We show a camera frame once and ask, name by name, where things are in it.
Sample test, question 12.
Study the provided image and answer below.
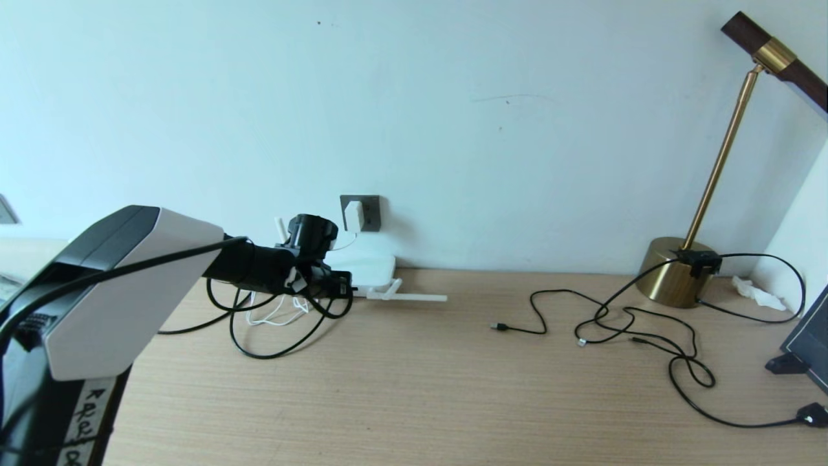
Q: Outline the thick black cable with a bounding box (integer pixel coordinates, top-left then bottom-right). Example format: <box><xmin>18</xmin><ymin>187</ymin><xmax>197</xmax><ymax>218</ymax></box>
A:
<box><xmin>158</xmin><ymin>282</ymin><xmax>353</xmax><ymax>359</ymax></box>

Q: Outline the brass desk lamp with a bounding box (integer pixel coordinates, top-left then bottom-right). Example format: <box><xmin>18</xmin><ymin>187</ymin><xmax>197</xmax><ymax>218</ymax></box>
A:
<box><xmin>637</xmin><ymin>11</ymin><xmax>828</xmax><ymax>308</ymax></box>

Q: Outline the crumpled white tissue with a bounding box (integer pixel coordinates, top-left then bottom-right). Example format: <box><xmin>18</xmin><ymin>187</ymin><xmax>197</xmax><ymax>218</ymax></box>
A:
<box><xmin>733</xmin><ymin>275</ymin><xmax>788</xmax><ymax>310</ymax></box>

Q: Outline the dark framed panel on stand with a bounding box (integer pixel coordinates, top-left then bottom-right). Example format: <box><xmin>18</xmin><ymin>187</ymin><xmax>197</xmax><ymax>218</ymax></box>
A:
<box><xmin>767</xmin><ymin>285</ymin><xmax>828</xmax><ymax>394</ymax></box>

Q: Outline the grey wall socket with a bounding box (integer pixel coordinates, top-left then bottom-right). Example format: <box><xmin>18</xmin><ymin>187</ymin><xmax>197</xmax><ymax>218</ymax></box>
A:
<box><xmin>340</xmin><ymin>194</ymin><xmax>382</xmax><ymax>232</ymax></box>

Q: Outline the thin white adapter cable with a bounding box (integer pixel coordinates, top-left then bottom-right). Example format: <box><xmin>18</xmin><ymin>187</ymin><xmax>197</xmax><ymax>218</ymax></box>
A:
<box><xmin>246</xmin><ymin>232</ymin><xmax>358</xmax><ymax>326</ymax></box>

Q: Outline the black cable silver tip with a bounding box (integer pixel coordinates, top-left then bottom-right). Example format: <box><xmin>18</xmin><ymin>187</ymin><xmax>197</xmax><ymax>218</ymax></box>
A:
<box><xmin>574</xmin><ymin>304</ymin><xmax>701</xmax><ymax>358</ymax></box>

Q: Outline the black cable clip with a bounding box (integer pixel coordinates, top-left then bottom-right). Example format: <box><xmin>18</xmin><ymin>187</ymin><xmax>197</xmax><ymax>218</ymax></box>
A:
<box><xmin>676</xmin><ymin>249</ymin><xmax>723</xmax><ymax>278</ymax></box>

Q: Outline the black looped cable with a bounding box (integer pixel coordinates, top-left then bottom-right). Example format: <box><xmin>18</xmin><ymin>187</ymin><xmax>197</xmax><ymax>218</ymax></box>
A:
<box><xmin>697</xmin><ymin>252</ymin><xmax>807</xmax><ymax>323</ymax></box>

